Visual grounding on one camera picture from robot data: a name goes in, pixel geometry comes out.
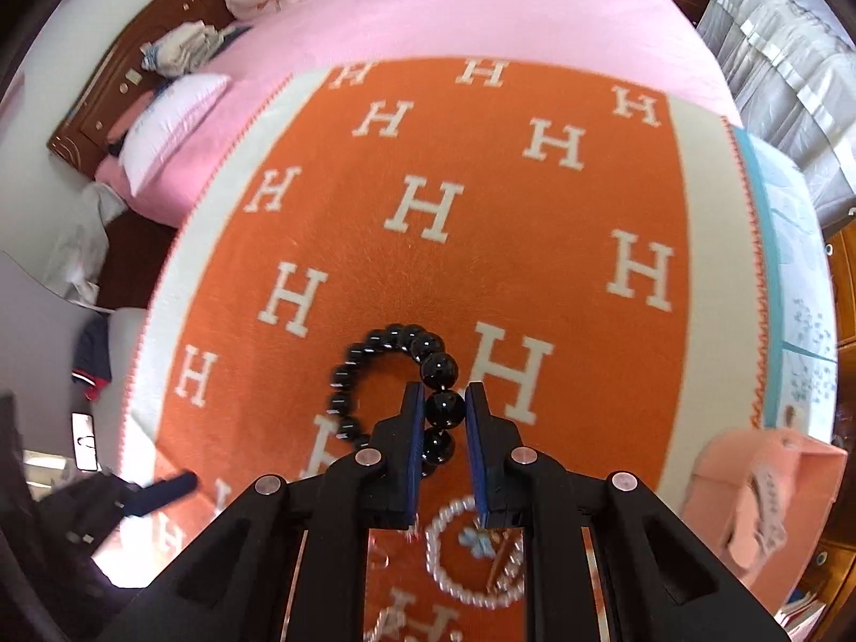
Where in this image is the pink jewelry box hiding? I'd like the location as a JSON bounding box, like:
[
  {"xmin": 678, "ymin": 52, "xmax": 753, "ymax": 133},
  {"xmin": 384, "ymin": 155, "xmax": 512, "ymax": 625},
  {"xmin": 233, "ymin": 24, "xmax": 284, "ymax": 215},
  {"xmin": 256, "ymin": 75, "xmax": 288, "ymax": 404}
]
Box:
[{"xmin": 692, "ymin": 424, "xmax": 847, "ymax": 586}]

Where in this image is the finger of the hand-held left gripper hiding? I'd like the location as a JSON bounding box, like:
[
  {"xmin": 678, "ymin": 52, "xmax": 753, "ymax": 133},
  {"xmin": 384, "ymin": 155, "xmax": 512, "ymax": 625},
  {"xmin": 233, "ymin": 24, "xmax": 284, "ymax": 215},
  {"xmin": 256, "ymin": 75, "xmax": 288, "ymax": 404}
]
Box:
[{"xmin": 124, "ymin": 470, "xmax": 198, "ymax": 517}]

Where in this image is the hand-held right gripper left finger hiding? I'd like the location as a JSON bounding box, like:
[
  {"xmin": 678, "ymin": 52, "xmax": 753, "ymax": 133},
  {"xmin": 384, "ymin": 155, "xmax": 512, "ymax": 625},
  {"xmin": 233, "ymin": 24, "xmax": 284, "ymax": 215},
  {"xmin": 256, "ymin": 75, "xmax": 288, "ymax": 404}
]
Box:
[{"xmin": 100, "ymin": 381, "xmax": 429, "ymax": 642}]

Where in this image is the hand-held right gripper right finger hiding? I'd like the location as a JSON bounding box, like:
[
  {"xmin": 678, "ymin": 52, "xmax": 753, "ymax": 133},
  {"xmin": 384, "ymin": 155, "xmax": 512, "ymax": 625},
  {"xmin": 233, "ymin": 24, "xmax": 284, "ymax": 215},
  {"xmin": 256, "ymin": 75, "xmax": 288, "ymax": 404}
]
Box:
[{"xmin": 466, "ymin": 381, "xmax": 793, "ymax": 642}]

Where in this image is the pink bed sheet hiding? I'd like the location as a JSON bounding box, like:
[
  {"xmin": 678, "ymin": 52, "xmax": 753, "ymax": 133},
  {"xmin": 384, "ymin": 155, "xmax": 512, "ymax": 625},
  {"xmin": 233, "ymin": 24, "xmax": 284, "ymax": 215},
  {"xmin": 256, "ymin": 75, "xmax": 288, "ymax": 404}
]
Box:
[{"xmin": 94, "ymin": 0, "xmax": 743, "ymax": 228}]

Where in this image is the crumpled white cloth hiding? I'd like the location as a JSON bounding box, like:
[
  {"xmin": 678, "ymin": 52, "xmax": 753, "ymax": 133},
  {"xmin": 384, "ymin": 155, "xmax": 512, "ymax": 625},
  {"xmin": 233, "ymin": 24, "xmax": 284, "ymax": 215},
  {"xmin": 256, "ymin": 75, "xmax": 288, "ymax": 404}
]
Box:
[{"xmin": 57, "ymin": 184, "xmax": 128, "ymax": 309}]

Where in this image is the light blue floral sheet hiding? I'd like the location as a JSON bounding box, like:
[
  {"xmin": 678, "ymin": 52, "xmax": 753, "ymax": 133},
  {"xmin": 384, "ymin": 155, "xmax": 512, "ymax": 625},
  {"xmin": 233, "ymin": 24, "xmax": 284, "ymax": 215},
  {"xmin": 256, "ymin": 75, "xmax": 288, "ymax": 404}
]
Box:
[{"xmin": 729, "ymin": 124, "xmax": 840, "ymax": 429}]

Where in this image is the white pillow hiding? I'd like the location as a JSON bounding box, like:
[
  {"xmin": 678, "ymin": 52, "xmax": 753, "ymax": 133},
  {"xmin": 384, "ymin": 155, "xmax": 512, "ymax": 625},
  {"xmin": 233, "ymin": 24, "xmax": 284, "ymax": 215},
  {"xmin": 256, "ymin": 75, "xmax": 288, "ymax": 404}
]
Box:
[{"xmin": 119, "ymin": 73, "xmax": 232, "ymax": 198}]

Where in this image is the black bead bracelet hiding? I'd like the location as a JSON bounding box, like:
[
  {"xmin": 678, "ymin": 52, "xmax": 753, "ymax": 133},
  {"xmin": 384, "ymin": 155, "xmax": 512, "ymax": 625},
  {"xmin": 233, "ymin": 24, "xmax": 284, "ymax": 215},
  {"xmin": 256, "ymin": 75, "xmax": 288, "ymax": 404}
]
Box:
[{"xmin": 327, "ymin": 323, "xmax": 465, "ymax": 465}]

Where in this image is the pile of folded clothes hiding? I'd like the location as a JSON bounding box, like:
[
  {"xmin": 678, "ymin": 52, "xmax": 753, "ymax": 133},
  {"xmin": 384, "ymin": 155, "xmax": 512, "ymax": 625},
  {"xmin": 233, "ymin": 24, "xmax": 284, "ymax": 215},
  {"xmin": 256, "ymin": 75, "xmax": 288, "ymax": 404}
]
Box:
[{"xmin": 140, "ymin": 21, "xmax": 251, "ymax": 78}]

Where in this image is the blue flower hair pin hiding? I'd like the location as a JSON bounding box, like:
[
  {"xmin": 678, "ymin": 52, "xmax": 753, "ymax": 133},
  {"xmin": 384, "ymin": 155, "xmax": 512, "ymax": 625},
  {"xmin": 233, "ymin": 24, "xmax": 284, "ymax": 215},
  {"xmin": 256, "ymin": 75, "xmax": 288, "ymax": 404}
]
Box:
[{"xmin": 458, "ymin": 527, "xmax": 526, "ymax": 593}]

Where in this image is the dark garment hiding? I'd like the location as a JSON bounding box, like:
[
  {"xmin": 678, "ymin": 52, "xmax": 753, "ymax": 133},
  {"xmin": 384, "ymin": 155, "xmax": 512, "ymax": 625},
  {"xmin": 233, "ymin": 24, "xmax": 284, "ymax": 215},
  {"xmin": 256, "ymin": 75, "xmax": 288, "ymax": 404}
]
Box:
[{"xmin": 72, "ymin": 314, "xmax": 113, "ymax": 402}]

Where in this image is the light wooden cabinet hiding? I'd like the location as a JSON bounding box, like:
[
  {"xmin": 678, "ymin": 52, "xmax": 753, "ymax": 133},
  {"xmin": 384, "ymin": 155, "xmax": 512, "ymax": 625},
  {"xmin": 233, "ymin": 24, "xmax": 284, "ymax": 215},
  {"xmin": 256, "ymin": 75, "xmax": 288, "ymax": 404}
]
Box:
[{"xmin": 799, "ymin": 214, "xmax": 856, "ymax": 616}]

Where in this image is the white pearl bracelet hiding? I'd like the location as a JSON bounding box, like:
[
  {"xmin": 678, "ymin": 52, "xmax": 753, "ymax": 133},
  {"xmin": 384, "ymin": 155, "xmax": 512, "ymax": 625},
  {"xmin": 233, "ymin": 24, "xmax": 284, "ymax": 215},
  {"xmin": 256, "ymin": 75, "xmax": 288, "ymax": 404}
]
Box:
[{"xmin": 424, "ymin": 495, "xmax": 528, "ymax": 611}]

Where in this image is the orange letter print blanket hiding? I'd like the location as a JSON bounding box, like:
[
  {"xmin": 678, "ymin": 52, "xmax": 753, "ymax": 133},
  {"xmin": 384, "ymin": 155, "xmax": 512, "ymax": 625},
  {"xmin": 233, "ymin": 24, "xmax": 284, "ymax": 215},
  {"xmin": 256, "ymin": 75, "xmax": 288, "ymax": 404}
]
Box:
[{"xmin": 120, "ymin": 57, "xmax": 777, "ymax": 642}]

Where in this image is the white ruffled cloth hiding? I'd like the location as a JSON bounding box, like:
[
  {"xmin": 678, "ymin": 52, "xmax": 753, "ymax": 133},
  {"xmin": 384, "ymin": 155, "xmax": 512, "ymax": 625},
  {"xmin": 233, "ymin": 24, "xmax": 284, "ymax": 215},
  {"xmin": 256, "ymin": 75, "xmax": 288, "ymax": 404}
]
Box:
[{"xmin": 699, "ymin": 0, "xmax": 856, "ymax": 228}]

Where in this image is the brown wooden headboard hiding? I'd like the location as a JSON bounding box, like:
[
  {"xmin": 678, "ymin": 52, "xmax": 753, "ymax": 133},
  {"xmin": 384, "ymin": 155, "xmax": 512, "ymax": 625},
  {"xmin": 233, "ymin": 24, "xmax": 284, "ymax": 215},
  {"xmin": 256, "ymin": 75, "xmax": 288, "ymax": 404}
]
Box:
[{"xmin": 47, "ymin": 0, "xmax": 232, "ymax": 181}]

